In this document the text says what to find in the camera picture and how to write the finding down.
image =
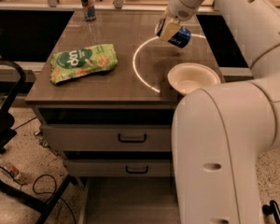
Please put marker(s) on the green chip bag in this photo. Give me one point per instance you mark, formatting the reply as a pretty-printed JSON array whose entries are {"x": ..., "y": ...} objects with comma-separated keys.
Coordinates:
[{"x": 77, "y": 63}]

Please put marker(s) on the top drawer with black handle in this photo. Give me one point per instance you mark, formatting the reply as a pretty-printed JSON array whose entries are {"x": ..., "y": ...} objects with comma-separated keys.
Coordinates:
[{"x": 108, "y": 137}]

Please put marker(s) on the middle drawer with black handle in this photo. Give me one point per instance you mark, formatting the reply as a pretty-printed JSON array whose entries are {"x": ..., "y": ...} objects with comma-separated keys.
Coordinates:
[{"x": 119, "y": 168}]

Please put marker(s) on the white paper bowl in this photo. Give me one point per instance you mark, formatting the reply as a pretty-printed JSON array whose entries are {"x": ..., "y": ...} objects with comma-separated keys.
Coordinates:
[{"x": 188, "y": 77}]

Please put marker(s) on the open bottom drawer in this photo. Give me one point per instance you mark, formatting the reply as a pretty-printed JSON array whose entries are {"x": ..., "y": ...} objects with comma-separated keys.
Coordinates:
[{"x": 129, "y": 200}]

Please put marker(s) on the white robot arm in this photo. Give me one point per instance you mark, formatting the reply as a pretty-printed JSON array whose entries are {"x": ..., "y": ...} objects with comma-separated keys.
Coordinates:
[{"x": 219, "y": 131}]

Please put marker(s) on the grey drawer cabinet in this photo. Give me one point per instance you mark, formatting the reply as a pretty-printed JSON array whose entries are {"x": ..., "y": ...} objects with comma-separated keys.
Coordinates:
[{"x": 136, "y": 92}]

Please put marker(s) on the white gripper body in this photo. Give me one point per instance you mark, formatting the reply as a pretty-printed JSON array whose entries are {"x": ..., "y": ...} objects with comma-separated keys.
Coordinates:
[{"x": 181, "y": 9}]

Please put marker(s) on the blue pepsi can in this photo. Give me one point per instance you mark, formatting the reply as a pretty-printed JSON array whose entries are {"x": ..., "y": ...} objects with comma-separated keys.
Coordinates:
[{"x": 180, "y": 39}]

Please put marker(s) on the black chair frame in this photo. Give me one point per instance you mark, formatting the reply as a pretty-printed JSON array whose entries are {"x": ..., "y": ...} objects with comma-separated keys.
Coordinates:
[{"x": 6, "y": 134}]

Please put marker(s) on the drawer with black handle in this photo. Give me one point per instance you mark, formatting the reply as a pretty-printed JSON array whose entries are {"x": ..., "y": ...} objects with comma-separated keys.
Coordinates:
[
  {"x": 119, "y": 168},
  {"x": 108, "y": 137}
]

